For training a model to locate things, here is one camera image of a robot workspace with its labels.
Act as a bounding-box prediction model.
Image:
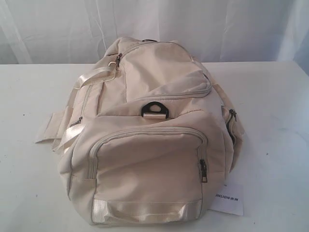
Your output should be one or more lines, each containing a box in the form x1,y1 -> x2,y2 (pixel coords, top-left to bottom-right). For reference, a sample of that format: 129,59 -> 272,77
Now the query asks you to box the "white paper product tag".
210,183 -> 244,216

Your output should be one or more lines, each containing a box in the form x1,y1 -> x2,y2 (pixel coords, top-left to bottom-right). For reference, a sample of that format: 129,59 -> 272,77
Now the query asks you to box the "cream fabric duffel bag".
36,37 -> 244,227

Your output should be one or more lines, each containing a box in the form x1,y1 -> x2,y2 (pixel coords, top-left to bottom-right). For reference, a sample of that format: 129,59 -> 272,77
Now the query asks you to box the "white backdrop curtain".
0,0 -> 309,69

